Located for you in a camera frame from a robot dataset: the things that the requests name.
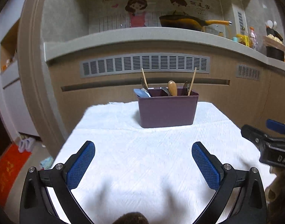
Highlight wooden chopstick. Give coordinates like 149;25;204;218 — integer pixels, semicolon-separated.
142;68;149;90
187;68;197;96

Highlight wooden spoon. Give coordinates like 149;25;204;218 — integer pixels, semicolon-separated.
168;80;177;96

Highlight small steel spoon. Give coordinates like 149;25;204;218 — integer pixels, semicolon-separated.
182;81;190;96

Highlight orange sleeve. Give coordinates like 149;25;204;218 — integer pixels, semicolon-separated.
265;166;285;223

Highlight red floor mat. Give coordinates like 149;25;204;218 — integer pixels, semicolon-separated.
0;144;31;208

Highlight small grey vent grille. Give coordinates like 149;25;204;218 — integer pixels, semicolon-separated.
236;64;260;80

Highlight plastic bottle on counter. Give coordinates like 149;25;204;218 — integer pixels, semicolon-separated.
249;26;258;50

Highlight maroon plastic utensil caddy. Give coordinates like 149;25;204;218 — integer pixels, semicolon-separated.
137;88;199;128

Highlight white textured towel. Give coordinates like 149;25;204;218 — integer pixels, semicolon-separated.
55;102;275;223

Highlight blue spatula in caddy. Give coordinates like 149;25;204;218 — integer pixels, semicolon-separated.
133;88;151;98

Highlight long grey vent grille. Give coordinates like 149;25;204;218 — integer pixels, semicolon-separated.
80;53;210;78

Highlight grey countertop edge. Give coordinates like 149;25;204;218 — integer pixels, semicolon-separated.
43;27;285;71

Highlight yellow handled frying pan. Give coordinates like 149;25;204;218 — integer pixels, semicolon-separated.
159;15;232;31

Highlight cartoon wall sticker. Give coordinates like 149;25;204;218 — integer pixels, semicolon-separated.
125;0;148;27

